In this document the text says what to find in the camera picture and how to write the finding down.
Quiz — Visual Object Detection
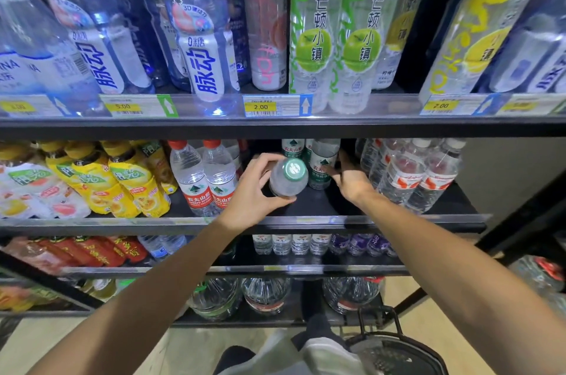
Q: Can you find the person's left hand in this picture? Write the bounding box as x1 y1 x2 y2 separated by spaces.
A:
216 152 298 234

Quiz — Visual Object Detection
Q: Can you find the person's right hand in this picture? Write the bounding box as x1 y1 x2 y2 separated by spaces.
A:
324 150 377 208

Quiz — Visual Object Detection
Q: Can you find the cluster of white cap bottles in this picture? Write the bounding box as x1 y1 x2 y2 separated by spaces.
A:
353 138 468 215

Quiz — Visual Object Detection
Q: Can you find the black shopping basket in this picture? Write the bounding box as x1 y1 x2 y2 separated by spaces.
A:
344 306 450 375

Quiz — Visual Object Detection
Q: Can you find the person's right forearm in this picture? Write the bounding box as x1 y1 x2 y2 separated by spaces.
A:
358 191 566 375

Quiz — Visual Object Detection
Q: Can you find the person's left forearm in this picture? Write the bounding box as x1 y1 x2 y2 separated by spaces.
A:
26 219 242 375

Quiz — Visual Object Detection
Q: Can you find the row of small clear water bottles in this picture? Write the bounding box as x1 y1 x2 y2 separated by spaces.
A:
137 234 333 258

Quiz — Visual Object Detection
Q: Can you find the green label clear drink bottle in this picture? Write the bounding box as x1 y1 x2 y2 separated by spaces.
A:
288 0 349 113
329 0 410 115

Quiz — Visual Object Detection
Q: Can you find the person's light grey shirt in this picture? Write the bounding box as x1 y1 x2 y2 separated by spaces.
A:
216 330 368 375

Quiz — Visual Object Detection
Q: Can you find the pink label drink bottle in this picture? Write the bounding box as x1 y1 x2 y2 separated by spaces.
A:
241 0 289 92

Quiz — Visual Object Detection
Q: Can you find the yellow label clear drink bottle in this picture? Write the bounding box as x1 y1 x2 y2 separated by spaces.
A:
417 0 556 106
371 0 436 90

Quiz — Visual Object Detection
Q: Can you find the large red cap water bottle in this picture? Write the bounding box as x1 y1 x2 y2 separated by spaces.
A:
544 293 566 318
508 255 565 294

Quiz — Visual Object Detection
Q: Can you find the tall light blue water bottle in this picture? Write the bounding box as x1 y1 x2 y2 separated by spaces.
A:
0 12 45 97
13 0 107 117

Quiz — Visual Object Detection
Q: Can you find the yellow white price tag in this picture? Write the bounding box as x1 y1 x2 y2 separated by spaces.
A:
0 95 71 117
243 95 314 118
495 94 566 116
420 94 501 116
99 94 179 118

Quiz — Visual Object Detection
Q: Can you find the row of yellow cap tea bottles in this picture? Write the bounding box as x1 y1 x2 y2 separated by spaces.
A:
0 140 180 219

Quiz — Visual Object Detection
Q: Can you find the row of dark blue drink bottles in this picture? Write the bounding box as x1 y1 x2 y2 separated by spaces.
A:
31 0 251 117

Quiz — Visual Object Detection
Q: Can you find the row of red wrapped drink bottles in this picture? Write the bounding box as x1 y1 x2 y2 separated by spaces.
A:
0 235 149 276

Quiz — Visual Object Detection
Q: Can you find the cluster of white blue label drinks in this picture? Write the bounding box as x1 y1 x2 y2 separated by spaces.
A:
477 0 566 95

